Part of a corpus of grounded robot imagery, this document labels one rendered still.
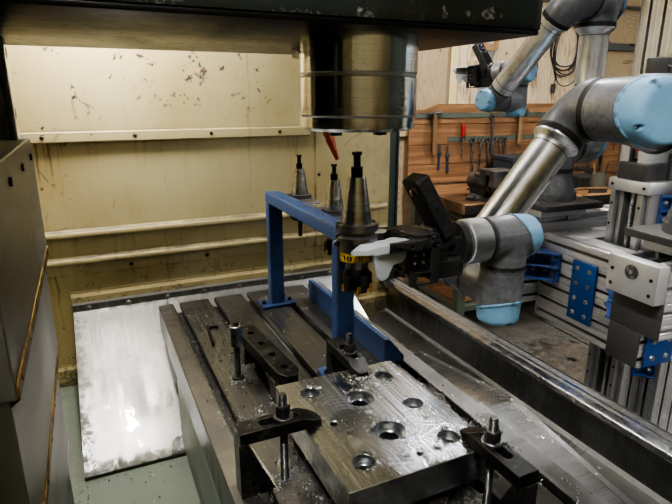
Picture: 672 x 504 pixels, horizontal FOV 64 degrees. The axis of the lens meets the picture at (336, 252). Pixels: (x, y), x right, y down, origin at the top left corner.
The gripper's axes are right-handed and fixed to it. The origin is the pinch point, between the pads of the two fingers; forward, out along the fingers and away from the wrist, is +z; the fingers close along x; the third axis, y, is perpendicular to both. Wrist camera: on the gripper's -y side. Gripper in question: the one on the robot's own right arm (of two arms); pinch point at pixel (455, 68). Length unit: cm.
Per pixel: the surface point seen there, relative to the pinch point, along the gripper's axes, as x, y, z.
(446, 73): 116, 11, 117
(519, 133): 162, 58, 92
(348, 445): -134, 42, -103
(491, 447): -119, 41, -117
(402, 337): -60, 84, -28
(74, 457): -166, 74, -27
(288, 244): -85, 49, 0
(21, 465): -170, 18, -110
